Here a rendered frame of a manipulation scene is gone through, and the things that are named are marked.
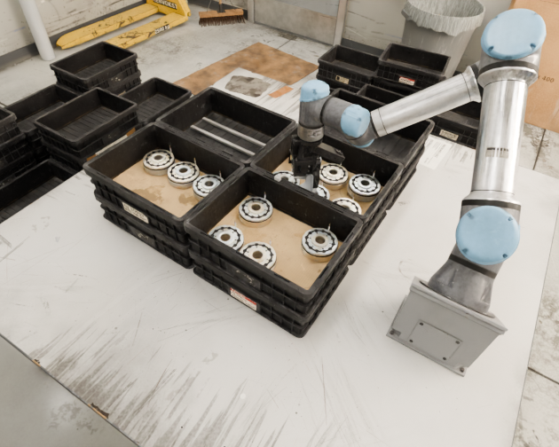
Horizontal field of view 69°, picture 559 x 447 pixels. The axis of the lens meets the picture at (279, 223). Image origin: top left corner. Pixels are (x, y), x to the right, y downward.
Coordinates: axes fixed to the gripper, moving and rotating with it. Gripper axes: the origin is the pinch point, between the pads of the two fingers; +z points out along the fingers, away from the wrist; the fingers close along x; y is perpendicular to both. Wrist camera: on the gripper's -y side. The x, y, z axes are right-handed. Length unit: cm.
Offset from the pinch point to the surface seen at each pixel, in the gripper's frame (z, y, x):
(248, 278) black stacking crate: 1.6, 25.1, 30.5
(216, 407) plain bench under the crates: 18, 37, 55
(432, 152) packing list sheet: 13, -63, -30
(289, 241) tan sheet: 3.4, 11.2, 18.2
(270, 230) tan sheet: 3.0, 15.9, 12.8
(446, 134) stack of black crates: 31, -96, -67
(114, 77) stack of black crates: 24, 77, -146
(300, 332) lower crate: 14.9, 13.0, 41.0
